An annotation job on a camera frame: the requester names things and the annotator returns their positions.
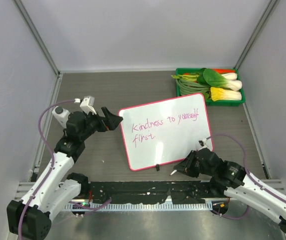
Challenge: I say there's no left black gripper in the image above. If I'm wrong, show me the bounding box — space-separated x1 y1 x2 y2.
79 107 122 141

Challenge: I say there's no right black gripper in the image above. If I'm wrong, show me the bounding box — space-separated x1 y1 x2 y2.
174 150 216 178

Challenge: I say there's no pink framed whiteboard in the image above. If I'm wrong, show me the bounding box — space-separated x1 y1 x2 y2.
118 93 211 171

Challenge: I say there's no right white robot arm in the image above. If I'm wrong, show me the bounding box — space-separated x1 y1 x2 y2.
174 148 286 234

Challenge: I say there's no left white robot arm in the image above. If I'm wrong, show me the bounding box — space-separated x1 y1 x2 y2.
7 106 123 240

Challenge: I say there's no green long beans bundle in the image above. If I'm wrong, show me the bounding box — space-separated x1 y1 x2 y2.
175 79 210 97

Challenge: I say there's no yellow bok choy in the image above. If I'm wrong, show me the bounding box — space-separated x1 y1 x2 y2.
210 87 242 102

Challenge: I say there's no green bok choy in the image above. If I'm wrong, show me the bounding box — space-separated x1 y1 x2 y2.
197 68 242 91

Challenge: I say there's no white bok choy back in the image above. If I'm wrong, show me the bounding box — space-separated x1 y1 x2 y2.
221 72 238 81

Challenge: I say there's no orange carrot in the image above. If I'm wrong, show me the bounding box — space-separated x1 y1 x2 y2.
213 68 235 74

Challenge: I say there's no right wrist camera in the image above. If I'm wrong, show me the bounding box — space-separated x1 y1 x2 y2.
198 136 213 151

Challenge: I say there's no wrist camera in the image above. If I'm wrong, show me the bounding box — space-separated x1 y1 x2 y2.
80 95 97 115
198 136 213 151

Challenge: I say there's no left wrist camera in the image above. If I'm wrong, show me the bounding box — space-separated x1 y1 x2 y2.
80 95 97 115

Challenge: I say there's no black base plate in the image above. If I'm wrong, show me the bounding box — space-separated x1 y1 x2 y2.
60 179 239 204

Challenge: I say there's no white slotted cable duct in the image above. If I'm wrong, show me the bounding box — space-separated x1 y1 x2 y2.
65 201 213 212

